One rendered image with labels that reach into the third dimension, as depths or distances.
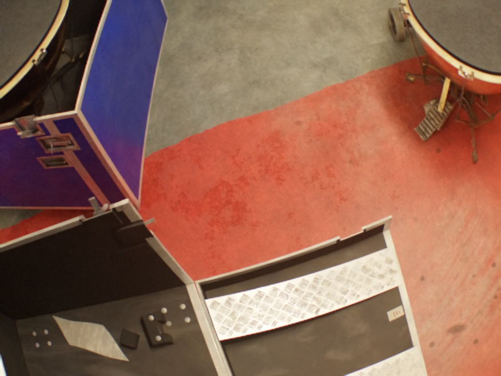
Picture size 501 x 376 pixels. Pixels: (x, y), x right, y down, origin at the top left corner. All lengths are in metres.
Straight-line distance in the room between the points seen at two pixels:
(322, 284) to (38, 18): 1.60
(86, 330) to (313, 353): 0.95
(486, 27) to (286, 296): 1.40
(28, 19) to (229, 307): 1.46
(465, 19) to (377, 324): 1.33
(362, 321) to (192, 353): 0.69
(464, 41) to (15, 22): 1.85
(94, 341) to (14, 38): 1.34
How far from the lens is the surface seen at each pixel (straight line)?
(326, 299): 2.41
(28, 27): 2.32
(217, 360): 2.31
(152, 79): 2.79
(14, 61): 2.22
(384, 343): 2.45
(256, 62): 2.99
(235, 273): 2.41
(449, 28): 2.18
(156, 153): 2.84
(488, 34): 2.23
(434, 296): 2.53
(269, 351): 2.44
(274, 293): 2.40
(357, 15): 3.18
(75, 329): 2.52
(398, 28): 2.95
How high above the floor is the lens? 2.43
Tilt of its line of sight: 64 degrees down
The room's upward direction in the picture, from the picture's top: 19 degrees counter-clockwise
